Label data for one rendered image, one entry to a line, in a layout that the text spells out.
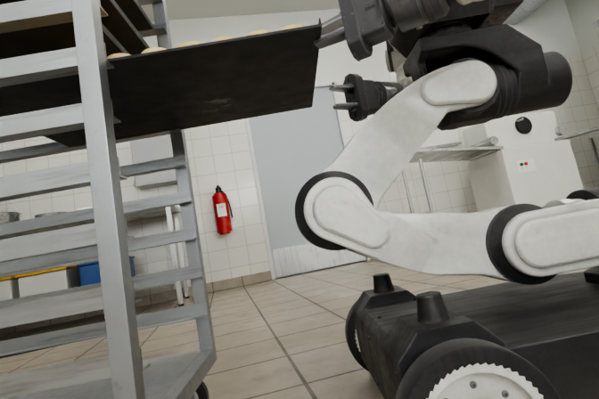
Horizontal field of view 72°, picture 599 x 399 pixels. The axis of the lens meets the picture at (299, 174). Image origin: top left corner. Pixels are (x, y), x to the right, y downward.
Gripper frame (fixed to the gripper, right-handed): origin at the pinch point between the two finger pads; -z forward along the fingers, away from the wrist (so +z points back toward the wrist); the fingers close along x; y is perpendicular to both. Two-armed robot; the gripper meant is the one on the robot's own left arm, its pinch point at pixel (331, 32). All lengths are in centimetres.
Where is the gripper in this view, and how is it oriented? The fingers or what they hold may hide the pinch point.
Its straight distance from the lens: 73.1
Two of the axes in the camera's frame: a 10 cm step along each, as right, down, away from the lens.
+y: -4.9, -0.5, -8.7
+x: -1.8, -9.7, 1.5
